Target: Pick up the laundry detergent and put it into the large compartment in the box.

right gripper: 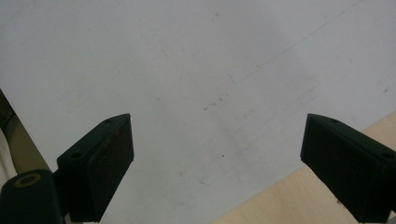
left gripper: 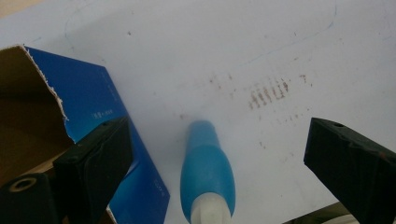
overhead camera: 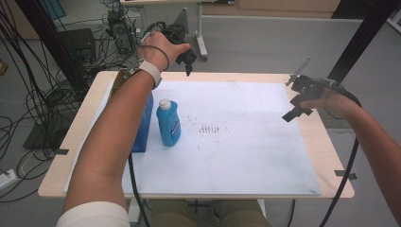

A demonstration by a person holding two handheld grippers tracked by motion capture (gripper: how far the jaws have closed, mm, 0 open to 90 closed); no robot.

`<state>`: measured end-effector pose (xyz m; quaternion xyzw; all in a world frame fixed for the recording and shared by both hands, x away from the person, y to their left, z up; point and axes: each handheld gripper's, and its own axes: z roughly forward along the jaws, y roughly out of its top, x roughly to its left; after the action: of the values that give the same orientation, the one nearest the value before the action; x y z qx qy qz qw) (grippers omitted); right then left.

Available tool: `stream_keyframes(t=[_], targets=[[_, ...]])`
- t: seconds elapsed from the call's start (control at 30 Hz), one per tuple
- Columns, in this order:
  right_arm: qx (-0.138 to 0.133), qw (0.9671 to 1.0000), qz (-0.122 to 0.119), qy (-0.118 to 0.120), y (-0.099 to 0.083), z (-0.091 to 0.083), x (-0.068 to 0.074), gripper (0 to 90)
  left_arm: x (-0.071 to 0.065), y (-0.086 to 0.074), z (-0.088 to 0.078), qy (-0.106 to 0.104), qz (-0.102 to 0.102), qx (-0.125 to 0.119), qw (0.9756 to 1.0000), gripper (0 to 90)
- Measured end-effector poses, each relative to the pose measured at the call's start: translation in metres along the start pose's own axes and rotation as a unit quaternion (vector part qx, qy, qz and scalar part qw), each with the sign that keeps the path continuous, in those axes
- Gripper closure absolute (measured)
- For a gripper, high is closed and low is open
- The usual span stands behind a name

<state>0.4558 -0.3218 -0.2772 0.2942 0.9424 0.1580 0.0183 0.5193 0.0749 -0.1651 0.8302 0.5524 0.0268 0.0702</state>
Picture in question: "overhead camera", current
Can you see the person's legs in khaki trousers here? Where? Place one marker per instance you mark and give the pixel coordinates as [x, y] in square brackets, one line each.
[239, 216]

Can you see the white sleeve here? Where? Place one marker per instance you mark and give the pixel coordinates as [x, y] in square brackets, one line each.
[94, 216]

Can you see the blue bottle with white cap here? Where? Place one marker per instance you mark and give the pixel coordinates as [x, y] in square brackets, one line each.
[169, 126]

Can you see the wooden cabinet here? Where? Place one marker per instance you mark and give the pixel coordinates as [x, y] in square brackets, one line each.
[277, 8]

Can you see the black metal stand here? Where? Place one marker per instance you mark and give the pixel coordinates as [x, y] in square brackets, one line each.
[47, 38]
[362, 34]

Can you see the black floor plate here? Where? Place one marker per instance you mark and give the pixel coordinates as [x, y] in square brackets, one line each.
[41, 138]

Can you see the white power strip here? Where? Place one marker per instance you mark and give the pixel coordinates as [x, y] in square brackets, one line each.
[7, 179]

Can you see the black tape piece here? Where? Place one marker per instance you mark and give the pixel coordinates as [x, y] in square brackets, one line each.
[345, 175]
[61, 151]

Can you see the black equipment case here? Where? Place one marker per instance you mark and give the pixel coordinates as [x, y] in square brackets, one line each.
[77, 44]

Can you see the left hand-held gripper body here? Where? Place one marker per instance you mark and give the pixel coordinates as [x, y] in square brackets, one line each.
[186, 56]

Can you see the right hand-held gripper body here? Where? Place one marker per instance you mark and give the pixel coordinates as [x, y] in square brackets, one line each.
[309, 88]

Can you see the blue cardboard box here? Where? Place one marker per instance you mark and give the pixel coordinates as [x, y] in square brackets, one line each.
[143, 126]

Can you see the person's right hand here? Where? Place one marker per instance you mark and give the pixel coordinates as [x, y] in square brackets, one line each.
[335, 104]

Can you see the black elastic wrist loop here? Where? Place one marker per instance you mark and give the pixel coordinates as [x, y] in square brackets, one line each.
[165, 55]

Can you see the person's left hand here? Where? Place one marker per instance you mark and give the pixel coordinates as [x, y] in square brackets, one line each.
[157, 50]

